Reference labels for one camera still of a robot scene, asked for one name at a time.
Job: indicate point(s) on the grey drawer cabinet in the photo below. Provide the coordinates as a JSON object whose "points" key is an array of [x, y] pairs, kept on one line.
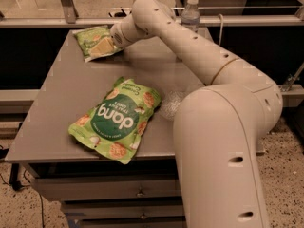
{"points": [[94, 191]]}

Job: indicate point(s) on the green Dang rice chips bag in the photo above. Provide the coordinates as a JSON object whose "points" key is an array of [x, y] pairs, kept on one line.
{"points": [[115, 126]]}

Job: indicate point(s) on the grey metal railing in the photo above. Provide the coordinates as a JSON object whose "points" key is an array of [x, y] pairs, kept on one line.
{"points": [[90, 13]]}

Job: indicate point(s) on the clear plastic water bottle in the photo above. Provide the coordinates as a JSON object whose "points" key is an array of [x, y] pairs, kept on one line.
{"points": [[190, 16]]}

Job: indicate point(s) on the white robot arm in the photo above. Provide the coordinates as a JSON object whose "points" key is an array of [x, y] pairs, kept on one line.
{"points": [[216, 127]]}

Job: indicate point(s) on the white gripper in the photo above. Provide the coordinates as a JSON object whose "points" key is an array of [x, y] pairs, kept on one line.
{"points": [[118, 37]]}

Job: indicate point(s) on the green Kettle jalapeno chip bag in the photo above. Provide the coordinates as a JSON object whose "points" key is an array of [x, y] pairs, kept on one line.
{"points": [[87, 38]]}

